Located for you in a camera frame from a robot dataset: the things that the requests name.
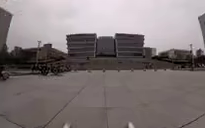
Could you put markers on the large grey building with stairs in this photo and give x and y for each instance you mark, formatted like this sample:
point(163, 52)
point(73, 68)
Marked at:
point(105, 46)

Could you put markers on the grey paved plaza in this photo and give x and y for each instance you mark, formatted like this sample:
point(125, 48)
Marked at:
point(103, 96)

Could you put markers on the small grey building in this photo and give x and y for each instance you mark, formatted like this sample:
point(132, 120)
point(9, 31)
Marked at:
point(149, 52)

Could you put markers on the low dark building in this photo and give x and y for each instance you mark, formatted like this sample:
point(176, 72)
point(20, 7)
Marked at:
point(40, 53)

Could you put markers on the robot's own part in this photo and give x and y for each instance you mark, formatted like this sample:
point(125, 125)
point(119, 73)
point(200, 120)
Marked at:
point(130, 125)
point(66, 126)

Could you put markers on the low pale building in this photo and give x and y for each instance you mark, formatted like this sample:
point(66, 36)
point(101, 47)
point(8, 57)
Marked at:
point(175, 54)

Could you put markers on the dark kerb strip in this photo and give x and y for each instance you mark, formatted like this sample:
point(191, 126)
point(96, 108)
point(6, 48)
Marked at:
point(18, 72)

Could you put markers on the lamp pole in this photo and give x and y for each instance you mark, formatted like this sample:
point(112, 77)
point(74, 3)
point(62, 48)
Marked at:
point(191, 56)

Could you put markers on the motorbike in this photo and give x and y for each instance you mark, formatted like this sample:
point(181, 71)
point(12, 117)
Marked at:
point(2, 73)

